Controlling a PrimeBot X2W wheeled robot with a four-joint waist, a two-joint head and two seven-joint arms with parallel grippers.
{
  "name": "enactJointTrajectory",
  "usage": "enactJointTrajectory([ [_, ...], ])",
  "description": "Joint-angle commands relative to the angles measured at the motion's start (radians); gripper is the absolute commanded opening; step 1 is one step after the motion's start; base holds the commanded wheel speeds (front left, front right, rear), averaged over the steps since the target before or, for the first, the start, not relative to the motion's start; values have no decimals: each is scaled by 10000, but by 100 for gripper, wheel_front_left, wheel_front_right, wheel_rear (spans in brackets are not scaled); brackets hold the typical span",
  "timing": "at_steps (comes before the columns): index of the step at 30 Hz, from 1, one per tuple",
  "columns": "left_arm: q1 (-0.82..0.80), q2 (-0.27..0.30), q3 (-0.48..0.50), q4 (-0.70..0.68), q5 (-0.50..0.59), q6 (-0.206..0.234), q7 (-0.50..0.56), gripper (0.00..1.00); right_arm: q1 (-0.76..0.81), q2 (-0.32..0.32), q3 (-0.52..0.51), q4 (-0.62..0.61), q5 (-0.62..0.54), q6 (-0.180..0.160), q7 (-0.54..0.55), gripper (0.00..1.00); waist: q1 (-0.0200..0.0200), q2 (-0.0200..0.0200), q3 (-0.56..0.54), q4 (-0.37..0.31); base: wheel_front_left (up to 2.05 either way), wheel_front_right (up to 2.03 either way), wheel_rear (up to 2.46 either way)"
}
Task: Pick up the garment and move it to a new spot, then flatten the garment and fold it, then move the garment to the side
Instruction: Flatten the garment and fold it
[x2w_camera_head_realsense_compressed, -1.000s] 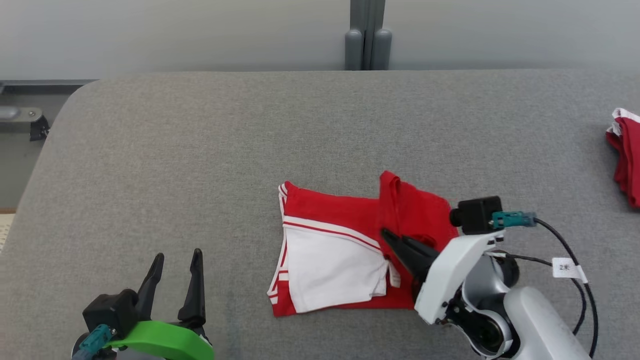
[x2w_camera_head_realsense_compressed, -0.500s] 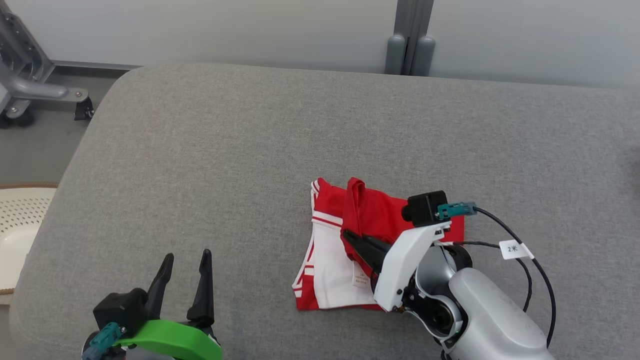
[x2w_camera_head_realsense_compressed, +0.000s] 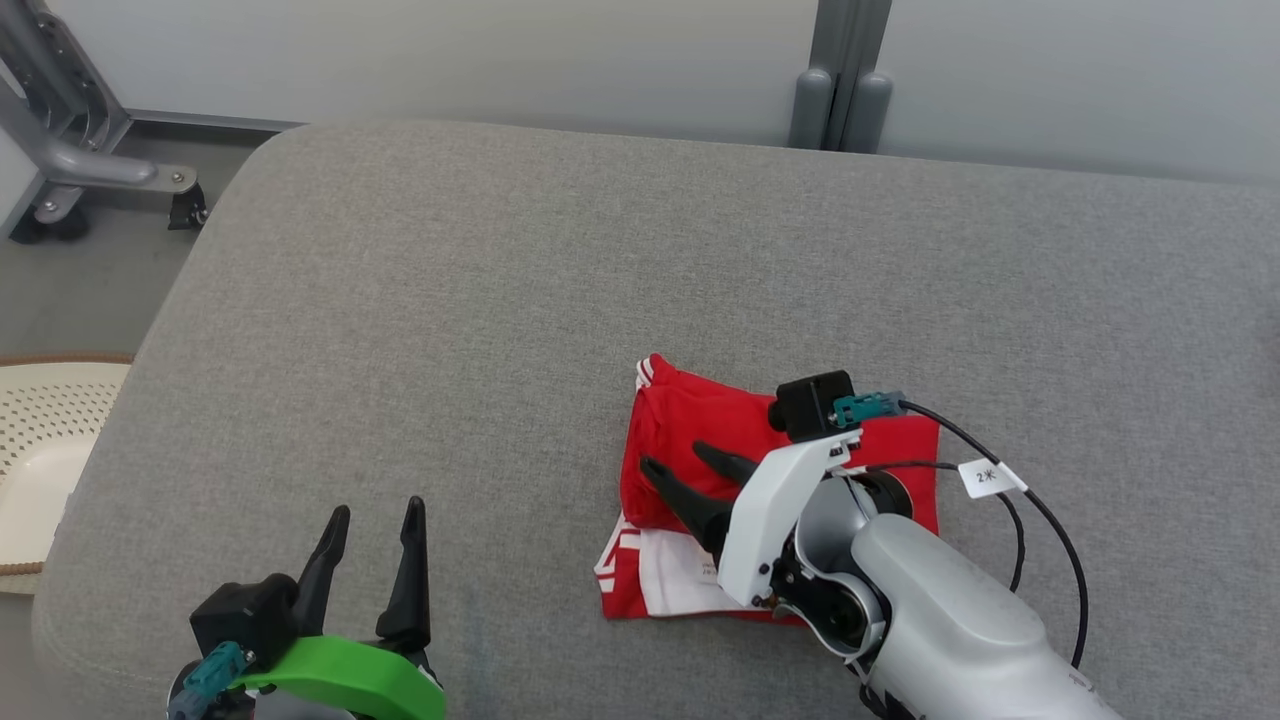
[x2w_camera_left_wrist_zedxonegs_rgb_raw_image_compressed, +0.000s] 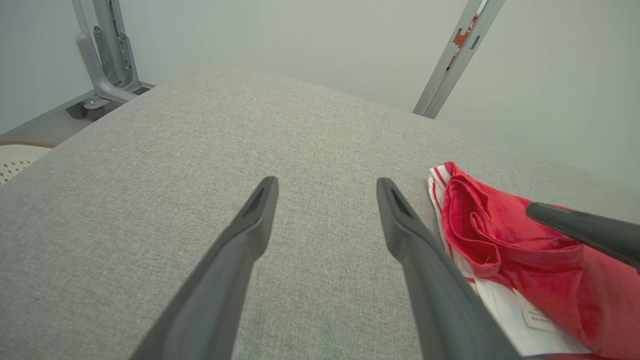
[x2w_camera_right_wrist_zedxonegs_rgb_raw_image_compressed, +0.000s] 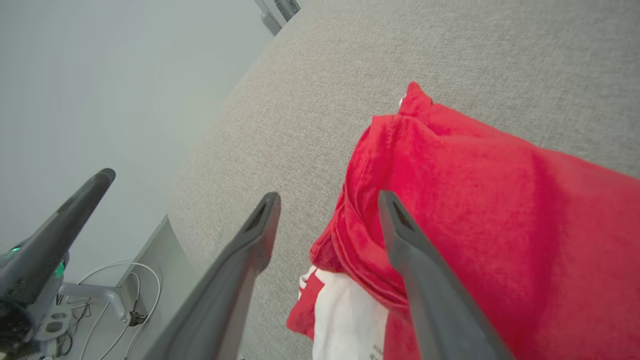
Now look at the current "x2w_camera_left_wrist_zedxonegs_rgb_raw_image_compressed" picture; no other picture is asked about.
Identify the grey metal stand frame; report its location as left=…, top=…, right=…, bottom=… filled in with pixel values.
left=70, top=0, right=156, bottom=108

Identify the grey metal partition post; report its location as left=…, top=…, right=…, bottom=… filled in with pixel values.
left=412, top=0, right=507, bottom=120

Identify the red white basketball jersey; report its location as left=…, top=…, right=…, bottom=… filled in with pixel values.
left=428, top=161, right=640, bottom=360

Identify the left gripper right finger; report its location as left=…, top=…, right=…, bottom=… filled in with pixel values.
left=376, top=177, right=521, bottom=360

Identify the white perforated laundry basket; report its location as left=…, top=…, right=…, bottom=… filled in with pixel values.
left=0, top=139, right=58, bottom=187

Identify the black caster wheel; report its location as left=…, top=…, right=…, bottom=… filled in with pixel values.
left=65, top=100, right=108, bottom=121

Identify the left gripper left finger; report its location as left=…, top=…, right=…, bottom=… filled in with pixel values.
left=130, top=176, right=279, bottom=360

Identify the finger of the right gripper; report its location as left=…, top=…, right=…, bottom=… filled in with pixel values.
left=526, top=201, right=640, bottom=268

